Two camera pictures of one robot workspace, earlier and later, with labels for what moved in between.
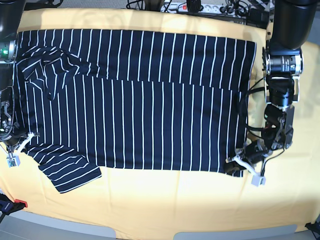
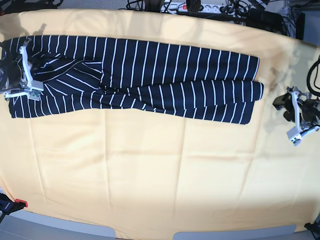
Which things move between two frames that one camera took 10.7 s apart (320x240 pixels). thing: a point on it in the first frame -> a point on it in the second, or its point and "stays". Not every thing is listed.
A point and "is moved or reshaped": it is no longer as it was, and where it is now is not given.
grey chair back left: x=25 y=225 stays
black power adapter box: x=258 y=18 stays
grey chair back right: x=283 y=232 stays
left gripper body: x=13 y=141 -> x=10 y=73
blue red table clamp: x=7 y=207 stays
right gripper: x=255 y=152 -> x=310 y=108
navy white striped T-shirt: x=91 y=100 is moved or reshaped
